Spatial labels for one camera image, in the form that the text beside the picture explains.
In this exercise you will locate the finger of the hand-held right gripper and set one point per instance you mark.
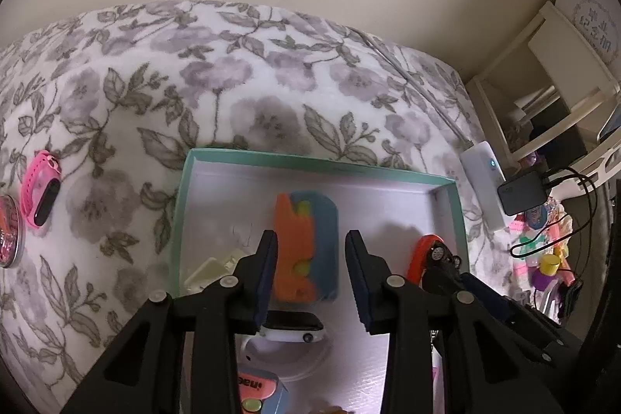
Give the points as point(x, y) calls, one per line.
point(444, 261)
point(485, 295)

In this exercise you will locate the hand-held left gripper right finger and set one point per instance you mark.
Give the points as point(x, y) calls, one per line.
point(358, 283)

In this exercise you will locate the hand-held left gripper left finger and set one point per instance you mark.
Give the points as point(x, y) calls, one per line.
point(264, 283)

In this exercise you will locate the orange tube with clear cap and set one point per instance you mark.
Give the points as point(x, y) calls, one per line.
point(418, 259)

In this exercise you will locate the cream ribbed plastic piece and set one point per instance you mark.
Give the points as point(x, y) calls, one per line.
point(211, 271)

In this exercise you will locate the white smartwatch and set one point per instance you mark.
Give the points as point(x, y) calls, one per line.
point(291, 334)

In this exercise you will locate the blue and orange toy gun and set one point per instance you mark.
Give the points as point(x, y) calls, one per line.
point(305, 239)

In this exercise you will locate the teal cardboard box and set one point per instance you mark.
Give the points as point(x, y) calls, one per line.
point(218, 200)

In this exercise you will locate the small pink and blue toy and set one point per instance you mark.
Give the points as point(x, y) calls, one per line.
point(264, 389)

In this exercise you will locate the pile of colourful trinkets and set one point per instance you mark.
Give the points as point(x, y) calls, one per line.
point(550, 271)

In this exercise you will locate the white power strip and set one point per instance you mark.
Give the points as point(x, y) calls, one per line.
point(480, 181)

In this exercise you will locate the white wooden shelf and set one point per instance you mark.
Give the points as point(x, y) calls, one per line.
point(558, 55)

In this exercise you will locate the pink smart band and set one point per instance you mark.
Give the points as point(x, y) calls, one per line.
point(41, 191)

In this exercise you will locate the round clear-lid tin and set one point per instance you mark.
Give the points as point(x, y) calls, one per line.
point(9, 229)

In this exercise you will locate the round white sign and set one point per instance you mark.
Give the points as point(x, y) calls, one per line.
point(592, 21)

